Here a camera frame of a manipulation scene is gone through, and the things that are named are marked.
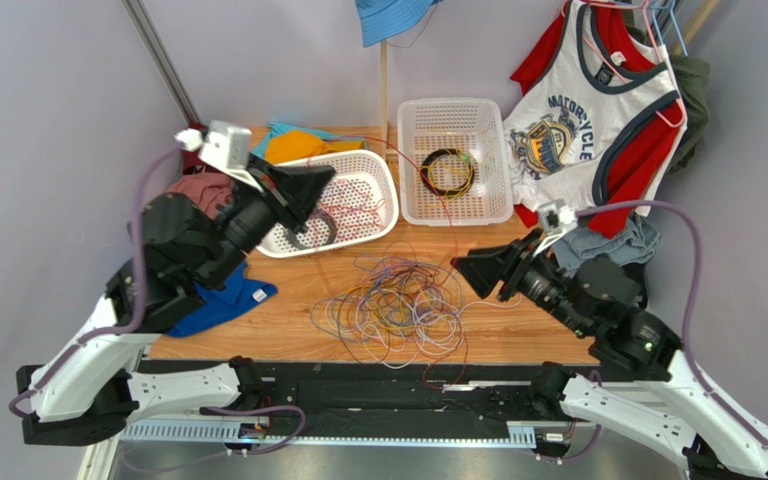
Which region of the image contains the grey denim garment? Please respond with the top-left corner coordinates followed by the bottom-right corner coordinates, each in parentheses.
top-left (552, 213), bottom-right (662, 272)

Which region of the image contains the rounded white plastic basket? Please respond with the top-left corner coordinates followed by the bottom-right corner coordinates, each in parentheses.
top-left (257, 150), bottom-right (399, 259)

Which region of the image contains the dark green garment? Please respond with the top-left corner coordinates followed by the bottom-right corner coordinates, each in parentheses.
top-left (606, 26), bottom-right (711, 187)

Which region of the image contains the teal cloth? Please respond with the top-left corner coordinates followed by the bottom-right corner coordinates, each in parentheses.
top-left (250, 122), bottom-right (367, 160)

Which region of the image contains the rectangular white plastic basket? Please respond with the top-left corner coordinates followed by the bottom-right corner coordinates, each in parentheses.
top-left (397, 97), bottom-right (514, 227)

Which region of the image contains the blue cloth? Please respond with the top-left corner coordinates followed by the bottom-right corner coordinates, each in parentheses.
top-left (166, 261), bottom-right (278, 338)

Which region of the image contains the black coiled cable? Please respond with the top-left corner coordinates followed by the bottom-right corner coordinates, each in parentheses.
top-left (419, 148), bottom-right (476, 198)

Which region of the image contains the maroon cloth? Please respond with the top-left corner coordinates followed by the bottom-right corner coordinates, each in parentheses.
top-left (181, 151), bottom-right (214, 175)

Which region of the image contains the black garment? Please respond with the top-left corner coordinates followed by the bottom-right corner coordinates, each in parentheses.
top-left (622, 263), bottom-right (649, 309)

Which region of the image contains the orange cloth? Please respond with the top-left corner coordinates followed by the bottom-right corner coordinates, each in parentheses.
top-left (264, 130), bottom-right (365, 165)

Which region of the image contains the red wire in basket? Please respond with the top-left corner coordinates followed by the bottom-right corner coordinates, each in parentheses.
top-left (317, 182), bottom-right (391, 242)

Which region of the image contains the metal corner rail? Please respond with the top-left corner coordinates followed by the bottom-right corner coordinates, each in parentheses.
top-left (121, 0), bottom-right (201, 124)

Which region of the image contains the pink cloth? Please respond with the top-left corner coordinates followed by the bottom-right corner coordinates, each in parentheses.
top-left (165, 172), bottom-right (234, 219)

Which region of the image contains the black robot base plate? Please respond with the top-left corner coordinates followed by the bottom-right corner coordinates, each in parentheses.
top-left (256, 361), bottom-right (573, 434)

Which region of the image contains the colourful wire pile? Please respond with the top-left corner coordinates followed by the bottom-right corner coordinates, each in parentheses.
top-left (309, 242), bottom-right (525, 393)

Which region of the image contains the bright red wire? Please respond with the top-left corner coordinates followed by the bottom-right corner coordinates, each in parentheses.
top-left (304, 135), bottom-right (465, 268)

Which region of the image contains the red shirt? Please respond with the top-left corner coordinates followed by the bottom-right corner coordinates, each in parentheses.
top-left (509, 3), bottom-right (685, 240)

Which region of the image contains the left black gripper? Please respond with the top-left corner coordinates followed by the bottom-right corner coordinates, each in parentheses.
top-left (204, 154), bottom-right (342, 288)

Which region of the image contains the aluminium slotted rail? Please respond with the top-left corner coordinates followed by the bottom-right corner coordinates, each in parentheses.
top-left (118, 416), bottom-right (538, 449)

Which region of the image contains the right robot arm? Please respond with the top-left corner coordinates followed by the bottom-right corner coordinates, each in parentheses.
top-left (452, 232), bottom-right (768, 479)

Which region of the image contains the pink clothes hanger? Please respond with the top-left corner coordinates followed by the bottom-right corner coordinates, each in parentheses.
top-left (561, 1), bottom-right (688, 133)

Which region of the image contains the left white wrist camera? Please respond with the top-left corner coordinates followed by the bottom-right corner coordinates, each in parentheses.
top-left (174, 120), bottom-right (263, 192)

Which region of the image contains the white motorcycle tank top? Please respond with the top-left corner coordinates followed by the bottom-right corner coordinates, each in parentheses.
top-left (502, 0), bottom-right (688, 220)

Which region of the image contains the pink wire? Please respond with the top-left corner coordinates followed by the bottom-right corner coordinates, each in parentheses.
top-left (304, 174), bottom-right (392, 234)
top-left (317, 176), bottom-right (392, 238)

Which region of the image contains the grey coiled cable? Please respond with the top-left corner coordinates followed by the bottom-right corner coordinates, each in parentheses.
top-left (287, 211), bottom-right (339, 252)

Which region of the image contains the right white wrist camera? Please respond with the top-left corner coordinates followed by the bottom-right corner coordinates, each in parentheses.
top-left (535, 200), bottom-right (578, 255)

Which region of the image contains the light blue bucket hat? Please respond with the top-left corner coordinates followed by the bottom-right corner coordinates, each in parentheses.
top-left (354, 0), bottom-right (439, 48)

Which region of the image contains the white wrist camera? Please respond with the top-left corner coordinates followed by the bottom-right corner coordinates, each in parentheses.
top-left (535, 200), bottom-right (578, 255)
top-left (174, 120), bottom-right (263, 192)

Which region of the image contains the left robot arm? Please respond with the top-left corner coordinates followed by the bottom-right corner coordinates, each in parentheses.
top-left (9, 156), bottom-right (336, 447)

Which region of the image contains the wooden rack pole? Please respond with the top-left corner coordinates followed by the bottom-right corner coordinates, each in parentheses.
top-left (669, 0), bottom-right (721, 55)

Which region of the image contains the yellow wire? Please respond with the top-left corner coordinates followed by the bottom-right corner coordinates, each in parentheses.
top-left (390, 147), bottom-right (478, 201)

